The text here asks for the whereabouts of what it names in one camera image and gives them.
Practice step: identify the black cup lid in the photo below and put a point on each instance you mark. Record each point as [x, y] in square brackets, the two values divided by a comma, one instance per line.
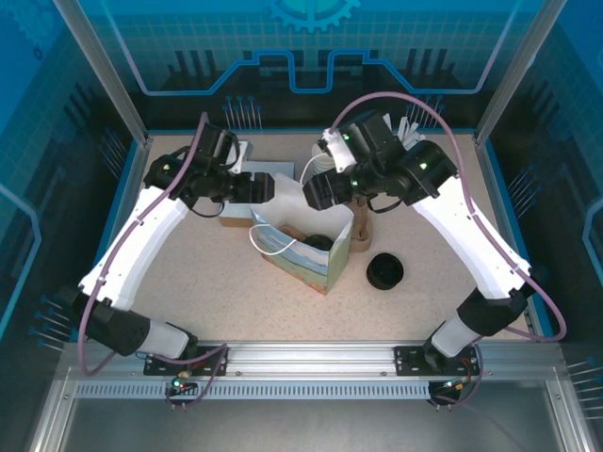
[320, 242]

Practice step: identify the green paper gift bag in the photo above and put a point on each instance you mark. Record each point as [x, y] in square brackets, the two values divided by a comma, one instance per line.
[306, 263]

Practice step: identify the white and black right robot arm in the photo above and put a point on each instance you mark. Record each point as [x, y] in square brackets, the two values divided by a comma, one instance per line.
[471, 235]

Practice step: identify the stack of paper cups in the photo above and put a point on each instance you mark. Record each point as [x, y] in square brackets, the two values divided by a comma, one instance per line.
[320, 166]

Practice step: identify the white napkin stack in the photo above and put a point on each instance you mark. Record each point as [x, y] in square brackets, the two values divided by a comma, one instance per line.
[278, 168]

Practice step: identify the brown cardboard napkin box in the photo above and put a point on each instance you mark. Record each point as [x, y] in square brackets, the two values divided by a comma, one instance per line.
[233, 221]

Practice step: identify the stack of cardboard cup carriers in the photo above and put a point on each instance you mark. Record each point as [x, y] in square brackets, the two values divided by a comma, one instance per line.
[363, 235]

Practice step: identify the stack of black lids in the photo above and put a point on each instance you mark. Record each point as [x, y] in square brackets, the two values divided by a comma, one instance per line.
[386, 270]

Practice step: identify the blue printed backdrop panel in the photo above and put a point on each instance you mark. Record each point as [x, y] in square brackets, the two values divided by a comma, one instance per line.
[301, 52]

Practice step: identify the small LED circuit board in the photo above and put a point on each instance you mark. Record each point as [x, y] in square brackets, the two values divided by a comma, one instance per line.
[450, 386]
[181, 386]

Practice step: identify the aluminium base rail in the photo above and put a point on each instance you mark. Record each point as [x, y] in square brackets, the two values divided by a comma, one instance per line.
[306, 360]

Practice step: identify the aluminium frame post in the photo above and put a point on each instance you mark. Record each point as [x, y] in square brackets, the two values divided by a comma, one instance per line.
[94, 61]
[513, 70]

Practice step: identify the black left mount plate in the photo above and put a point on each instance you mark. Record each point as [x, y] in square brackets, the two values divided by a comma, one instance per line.
[212, 360]

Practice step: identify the black mount plate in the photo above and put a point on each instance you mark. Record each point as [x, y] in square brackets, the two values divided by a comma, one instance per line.
[212, 360]
[410, 360]

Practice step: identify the black right mount plate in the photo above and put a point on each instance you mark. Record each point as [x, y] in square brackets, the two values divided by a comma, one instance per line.
[410, 360]

